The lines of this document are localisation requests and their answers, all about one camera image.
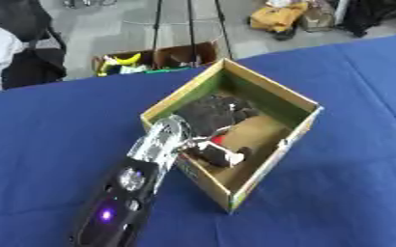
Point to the black tripod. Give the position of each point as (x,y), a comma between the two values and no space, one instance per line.
(191,29)

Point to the yellow toy banana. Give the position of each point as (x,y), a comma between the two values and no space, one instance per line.
(128,59)

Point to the small red object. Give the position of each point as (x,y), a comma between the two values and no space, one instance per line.
(218,139)

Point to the grey-brown bag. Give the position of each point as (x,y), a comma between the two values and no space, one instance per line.
(318,17)

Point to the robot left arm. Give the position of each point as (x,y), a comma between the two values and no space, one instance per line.
(122,193)

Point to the yellow bag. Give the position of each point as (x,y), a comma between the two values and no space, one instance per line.
(276,16)

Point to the tan cardboard box green inside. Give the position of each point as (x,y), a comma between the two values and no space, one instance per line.
(252,135)

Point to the brown cardboard box on floor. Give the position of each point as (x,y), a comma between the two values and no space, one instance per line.
(176,56)

